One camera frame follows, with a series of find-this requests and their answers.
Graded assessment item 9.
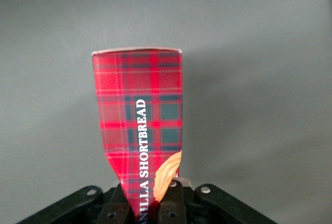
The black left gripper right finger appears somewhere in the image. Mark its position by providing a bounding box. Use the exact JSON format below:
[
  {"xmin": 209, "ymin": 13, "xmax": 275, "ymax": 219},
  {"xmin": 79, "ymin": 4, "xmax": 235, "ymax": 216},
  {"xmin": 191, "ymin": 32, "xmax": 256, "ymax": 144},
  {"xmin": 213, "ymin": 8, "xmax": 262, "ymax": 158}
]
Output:
[{"xmin": 157, "ymin": 179, "xmax": 188, "ymax": 224}]

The red tartan shortbread cookie box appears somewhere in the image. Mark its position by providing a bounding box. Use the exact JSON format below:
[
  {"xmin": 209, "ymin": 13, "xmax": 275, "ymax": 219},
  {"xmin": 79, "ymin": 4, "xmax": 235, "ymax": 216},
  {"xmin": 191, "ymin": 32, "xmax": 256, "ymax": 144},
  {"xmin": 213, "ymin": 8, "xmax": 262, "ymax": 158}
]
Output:
[{"xmin": 91, "ymin": 47, "xmax": 183, "ymax": 220}]

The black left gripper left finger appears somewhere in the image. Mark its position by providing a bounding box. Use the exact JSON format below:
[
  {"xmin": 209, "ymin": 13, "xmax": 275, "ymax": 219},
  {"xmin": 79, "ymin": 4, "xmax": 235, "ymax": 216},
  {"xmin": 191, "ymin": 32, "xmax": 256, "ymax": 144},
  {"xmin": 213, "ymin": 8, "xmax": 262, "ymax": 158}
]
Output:
[{"xmin": 96, "ymin": 183, "xmax": 136, "ymax": 224}]

